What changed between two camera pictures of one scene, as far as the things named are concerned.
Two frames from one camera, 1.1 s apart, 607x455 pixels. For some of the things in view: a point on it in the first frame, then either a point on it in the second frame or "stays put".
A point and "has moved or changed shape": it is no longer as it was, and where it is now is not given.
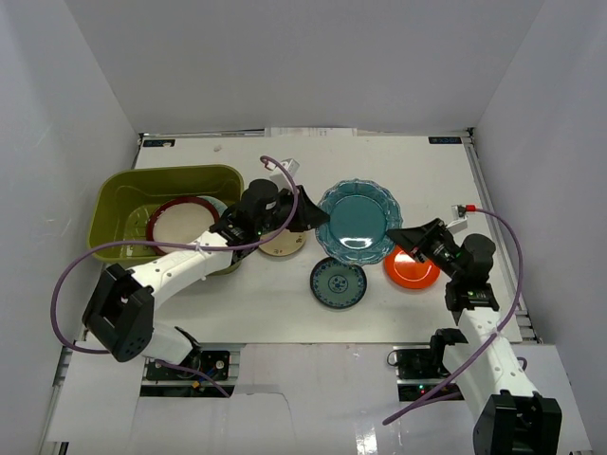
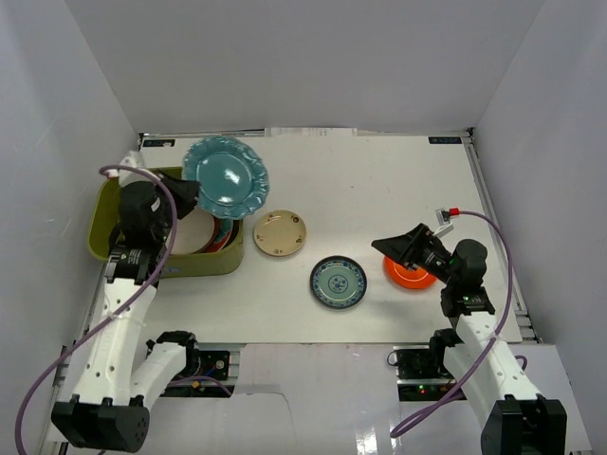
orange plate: [406, 270] stays put
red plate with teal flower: [220, 208] has moved or changed shape
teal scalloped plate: [361, 212] → [233, 181]
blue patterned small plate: [337, 284] stays put
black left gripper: [294, 209] → [167, 191]
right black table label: [445, 139] stays put
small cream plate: [285, 243] stays put
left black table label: [158, 143] stays put
